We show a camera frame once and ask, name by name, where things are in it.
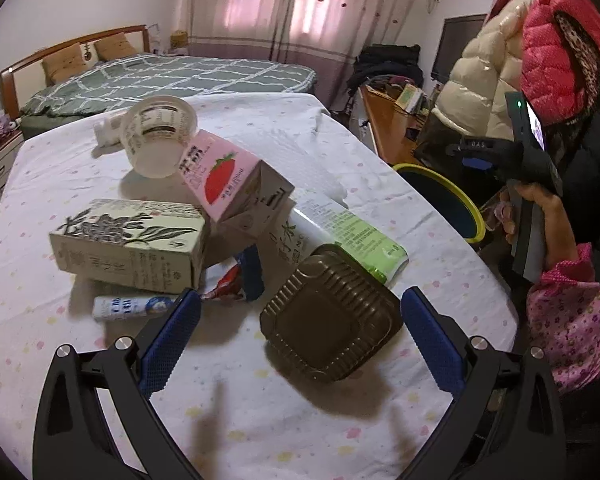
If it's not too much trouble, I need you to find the person's right hand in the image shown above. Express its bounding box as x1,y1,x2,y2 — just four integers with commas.
500,180,578,273

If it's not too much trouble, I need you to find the dark brown plastic tray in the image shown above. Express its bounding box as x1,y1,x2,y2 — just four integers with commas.
259,243,403,383

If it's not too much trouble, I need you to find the green white label bottle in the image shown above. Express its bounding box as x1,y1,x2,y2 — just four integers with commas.
267,189,410,288

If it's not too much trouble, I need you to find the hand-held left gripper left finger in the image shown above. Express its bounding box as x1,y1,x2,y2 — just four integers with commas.
32,287,203,480

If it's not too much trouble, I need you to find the pink strawberry milk carton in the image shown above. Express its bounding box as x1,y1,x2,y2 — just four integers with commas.
177,129,296,238

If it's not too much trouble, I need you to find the yellow rimmed trash bin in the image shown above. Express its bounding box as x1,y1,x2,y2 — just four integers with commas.
392,163,487,246

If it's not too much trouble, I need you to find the black television screen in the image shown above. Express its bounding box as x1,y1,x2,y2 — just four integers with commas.
430,14,488,85

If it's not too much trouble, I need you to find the white blue tube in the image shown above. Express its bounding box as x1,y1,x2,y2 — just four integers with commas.
92,294,181,321

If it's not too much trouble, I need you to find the bed with green plaid cover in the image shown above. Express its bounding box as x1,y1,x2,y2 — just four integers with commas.
20,54,317,141

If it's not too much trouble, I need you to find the wooden headboard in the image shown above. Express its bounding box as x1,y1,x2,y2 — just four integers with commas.
0,24,148,121

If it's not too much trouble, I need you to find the pile of dark clothes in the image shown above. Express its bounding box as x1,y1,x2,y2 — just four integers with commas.
347,45,423,111

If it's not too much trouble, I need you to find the blue plastic piece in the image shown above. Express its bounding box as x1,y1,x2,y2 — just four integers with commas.
237,245,266,302

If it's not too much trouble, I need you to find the person's right forearm pink sleeve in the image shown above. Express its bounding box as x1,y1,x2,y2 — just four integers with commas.
525,242,600,392

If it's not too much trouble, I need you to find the wooden desk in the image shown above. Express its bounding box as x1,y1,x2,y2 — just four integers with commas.
360,82,431,166

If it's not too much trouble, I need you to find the cream puffer jacket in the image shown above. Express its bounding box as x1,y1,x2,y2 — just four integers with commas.
432,0,536,148

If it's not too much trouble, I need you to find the pink curtain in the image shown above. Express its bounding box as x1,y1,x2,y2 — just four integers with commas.
187,0,423,111

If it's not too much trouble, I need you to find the green printed box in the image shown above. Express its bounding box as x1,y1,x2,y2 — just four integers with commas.
395,82,421,111

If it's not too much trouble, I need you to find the pink puffer jacket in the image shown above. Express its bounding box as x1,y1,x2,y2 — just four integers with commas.
520,0,600,123

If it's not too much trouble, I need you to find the crumpled white tissue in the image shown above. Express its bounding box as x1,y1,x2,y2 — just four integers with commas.
92,110,131,148

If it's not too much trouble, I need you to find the white plastic yogurt cup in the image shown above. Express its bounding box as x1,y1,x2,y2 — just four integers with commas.
120,96,198,180

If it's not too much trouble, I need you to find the brown pillow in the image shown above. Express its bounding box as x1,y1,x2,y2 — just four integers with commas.
41,43,88,83
95,32,138,61

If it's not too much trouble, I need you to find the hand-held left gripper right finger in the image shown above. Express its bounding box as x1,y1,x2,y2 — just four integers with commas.
400,286,566,480

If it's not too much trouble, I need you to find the beige floral drink carton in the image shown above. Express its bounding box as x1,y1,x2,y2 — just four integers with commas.
49,199,212,295

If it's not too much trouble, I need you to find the red snack wrapper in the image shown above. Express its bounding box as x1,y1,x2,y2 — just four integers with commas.
200,255,246,306

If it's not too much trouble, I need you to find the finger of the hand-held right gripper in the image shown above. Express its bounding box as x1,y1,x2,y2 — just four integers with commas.
462,157,501,177
446,136,502,157

